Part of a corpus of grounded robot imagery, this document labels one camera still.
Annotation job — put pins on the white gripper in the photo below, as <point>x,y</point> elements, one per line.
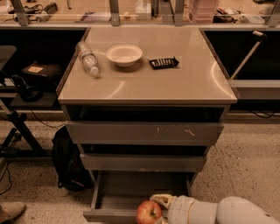
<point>180,210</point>

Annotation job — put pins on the red apple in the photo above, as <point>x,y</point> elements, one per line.
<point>148,212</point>

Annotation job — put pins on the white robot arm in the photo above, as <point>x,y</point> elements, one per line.
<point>230,210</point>

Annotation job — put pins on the grey bottom drawer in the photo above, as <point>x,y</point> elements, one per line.
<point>117,194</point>

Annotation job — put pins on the grey drawer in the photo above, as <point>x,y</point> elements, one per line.
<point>144,133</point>
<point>141,163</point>
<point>117,194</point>

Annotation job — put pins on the grey middle drawer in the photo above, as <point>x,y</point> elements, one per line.
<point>141,163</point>

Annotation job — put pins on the grey drawer cabinet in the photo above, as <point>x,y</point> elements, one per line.
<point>195,91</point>

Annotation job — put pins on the grey top drawer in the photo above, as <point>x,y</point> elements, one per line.
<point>144,133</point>

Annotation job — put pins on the black backpack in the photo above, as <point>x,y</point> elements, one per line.
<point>67,163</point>

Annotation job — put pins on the black snack bar wrapper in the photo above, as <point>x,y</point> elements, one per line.
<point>163,63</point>

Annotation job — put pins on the beige shoe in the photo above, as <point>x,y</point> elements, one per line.
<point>11,210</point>

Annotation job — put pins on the white bowl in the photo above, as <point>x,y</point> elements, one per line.
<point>124,55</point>

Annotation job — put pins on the clear plastic water bottle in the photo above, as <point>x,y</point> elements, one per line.
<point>88,59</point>

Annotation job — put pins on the black headphones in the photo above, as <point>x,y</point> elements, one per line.
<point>27,93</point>

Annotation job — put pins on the black box with label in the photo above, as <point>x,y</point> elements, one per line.
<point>50,72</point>

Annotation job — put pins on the white stick with tip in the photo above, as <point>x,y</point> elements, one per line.
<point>260,38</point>

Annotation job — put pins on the pink plastic container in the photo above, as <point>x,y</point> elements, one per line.
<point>202,11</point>

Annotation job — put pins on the black desk frame leg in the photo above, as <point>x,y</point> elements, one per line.
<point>20,129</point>

